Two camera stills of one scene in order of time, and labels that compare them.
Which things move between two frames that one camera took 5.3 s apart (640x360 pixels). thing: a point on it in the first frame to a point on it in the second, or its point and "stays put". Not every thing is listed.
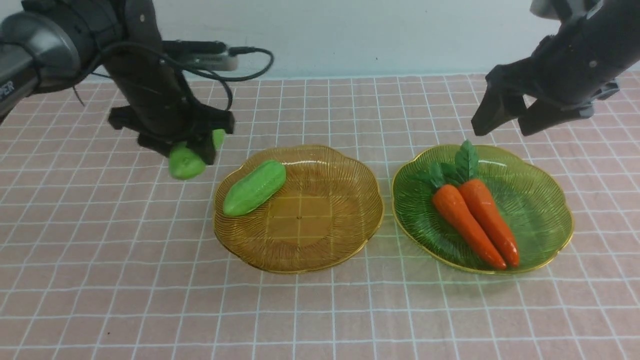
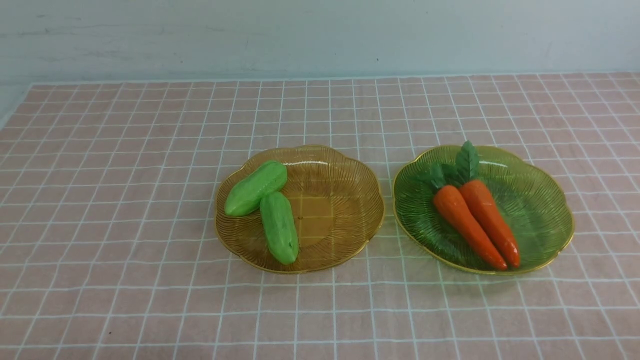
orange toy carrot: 464,171 stays put
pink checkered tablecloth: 105,254 stays put
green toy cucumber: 184,164 to 282,236
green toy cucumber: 255,188 stays put
